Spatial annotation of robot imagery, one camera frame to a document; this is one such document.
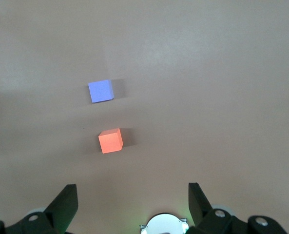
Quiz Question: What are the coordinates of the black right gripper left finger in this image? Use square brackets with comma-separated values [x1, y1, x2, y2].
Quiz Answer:
[6, 184, 78, 234]

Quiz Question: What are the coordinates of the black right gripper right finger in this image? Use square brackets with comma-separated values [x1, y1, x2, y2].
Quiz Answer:
[187, 182, 249, 234]

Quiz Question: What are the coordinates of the orange foam block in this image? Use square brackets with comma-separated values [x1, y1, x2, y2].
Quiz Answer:
[98, 128, 124, 155]

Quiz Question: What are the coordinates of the purple foam block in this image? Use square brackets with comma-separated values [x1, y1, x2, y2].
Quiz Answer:
[88, 79, 115, 104]

